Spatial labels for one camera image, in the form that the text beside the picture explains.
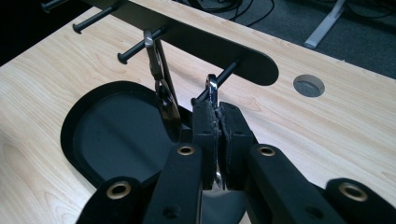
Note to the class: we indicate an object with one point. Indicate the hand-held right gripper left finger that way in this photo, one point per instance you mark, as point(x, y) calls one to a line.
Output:
point(180, 186)

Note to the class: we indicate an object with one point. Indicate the black key holder with tray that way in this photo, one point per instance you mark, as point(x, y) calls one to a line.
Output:
point(124, 130)

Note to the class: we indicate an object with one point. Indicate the black car key fob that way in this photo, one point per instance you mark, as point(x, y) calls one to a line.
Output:
point(166, 105)

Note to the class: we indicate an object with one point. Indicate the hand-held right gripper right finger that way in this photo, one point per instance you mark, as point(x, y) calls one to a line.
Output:
point(274, 186)

